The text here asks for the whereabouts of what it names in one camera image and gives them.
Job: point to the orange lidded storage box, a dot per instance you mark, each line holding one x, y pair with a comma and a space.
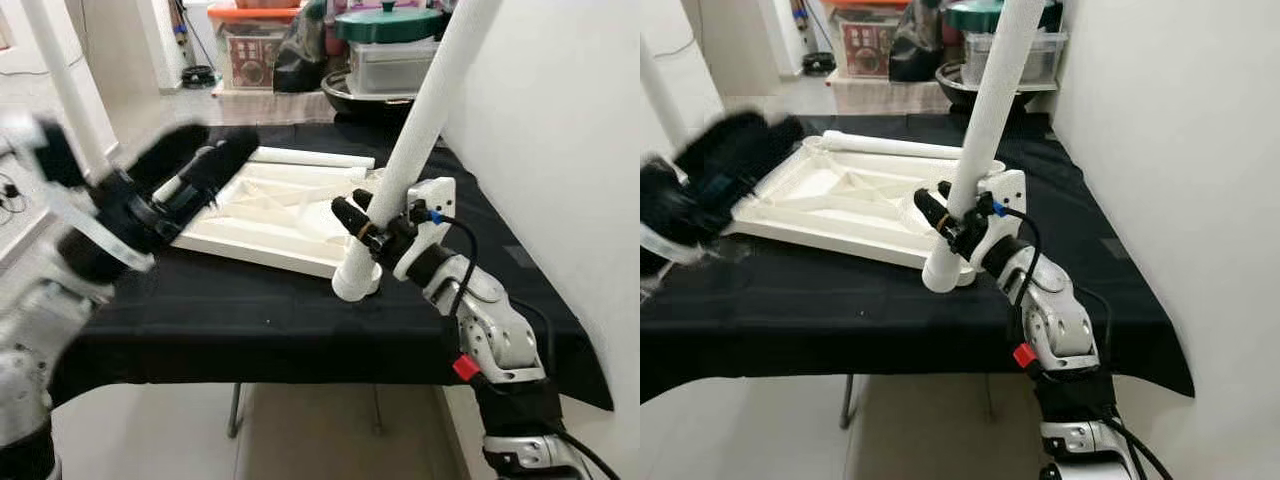
250, 60
865, 45

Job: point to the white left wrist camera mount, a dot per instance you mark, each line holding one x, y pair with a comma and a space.
100, 245
670, 250

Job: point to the grey tape patch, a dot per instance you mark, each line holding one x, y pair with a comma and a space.
520, 256
1115, 248

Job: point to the white plastic table top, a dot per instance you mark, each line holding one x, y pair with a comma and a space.
840, 205
270, 215

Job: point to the grey metal bench leg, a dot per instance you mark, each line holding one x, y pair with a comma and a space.
849, 400
990, 400
236, 410
378, 410

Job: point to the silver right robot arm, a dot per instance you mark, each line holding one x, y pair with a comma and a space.
495, 330
1060, 320

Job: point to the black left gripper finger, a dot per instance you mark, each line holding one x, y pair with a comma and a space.
220, 165
720, 145
775, 155
170, 155

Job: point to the black plastic bag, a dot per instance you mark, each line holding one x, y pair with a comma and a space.
300, 60
915, 50

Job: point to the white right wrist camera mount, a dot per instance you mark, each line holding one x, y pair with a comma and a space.
1010, 185
435, 195

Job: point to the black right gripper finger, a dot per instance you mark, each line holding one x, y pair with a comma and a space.
352, 220
944, 189
364, 198
932, 212

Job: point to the black glossy round object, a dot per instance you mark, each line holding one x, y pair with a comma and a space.
370, 105
965, 95

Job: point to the black round floor object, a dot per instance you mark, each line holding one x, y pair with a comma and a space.
820, 64
198, 76

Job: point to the green pot lid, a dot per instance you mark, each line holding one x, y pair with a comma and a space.
975, 15
385, 25

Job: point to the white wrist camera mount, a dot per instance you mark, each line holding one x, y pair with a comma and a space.
100, 245
670, 250
1010, 185
435, 195

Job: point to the yellow rubber band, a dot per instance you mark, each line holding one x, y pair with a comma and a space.
945, 222

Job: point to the clear plastic storage container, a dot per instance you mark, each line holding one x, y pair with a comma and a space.
390, 68
1040, 60

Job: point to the brown striped fabric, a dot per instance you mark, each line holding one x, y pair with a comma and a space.
880, 95
270, 105

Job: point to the black table cloth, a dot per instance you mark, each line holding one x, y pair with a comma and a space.
300, 330
850, 320

